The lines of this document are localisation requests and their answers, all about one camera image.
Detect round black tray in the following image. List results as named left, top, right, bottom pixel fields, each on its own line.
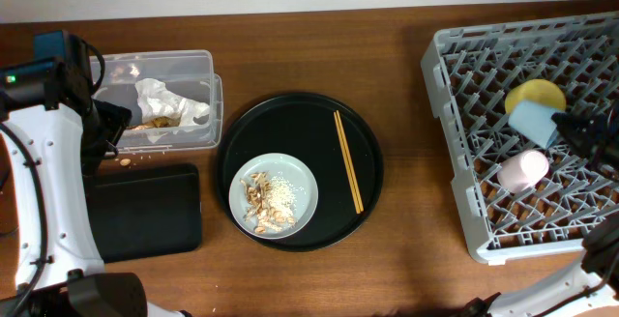
left=215, top=93, right=384, bottom=252

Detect clear plastic waste bin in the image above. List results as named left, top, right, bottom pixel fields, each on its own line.
left=91, top=50, right=223, bottom=154

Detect grey plate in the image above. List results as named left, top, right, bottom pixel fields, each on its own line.
left=228, top=153, right=318, bottom=241

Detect blue cup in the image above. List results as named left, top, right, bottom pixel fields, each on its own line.
left=508, top=101, right=563, bottom=149

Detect grey dishwasher rack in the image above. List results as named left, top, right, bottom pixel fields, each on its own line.
left=421, top=12, right=618, bottom=265

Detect pink cup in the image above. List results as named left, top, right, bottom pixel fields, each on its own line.
left=497, top=150, right=549, bottom=193

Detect crumpled white tissue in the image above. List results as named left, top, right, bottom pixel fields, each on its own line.
left=131, top=78, right=215, bottom=147

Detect black rectangular tray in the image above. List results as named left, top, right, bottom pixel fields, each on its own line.
left=85, top=164, right=202, bottom=263

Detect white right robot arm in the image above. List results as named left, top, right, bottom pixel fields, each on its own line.
left=457, top=102, right=618, bottom=317

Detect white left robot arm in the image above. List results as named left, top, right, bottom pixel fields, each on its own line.
left=1, top=30, right=169, bottom=316

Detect wooden chopstick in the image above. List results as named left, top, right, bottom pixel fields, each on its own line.
left=336, top=109, right=365, bottom=214
left=333, top=110, right=362, bottom=215

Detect food scraps on plate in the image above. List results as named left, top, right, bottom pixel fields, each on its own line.
left=240, top=171, right=297, bottom=235

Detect yellow bowl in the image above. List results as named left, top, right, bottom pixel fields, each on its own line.
left=505, top=79, right=567, bottom=114

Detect gold snack wrapper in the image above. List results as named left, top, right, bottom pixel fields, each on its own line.
left=128, top=117, right=180, bottom=130

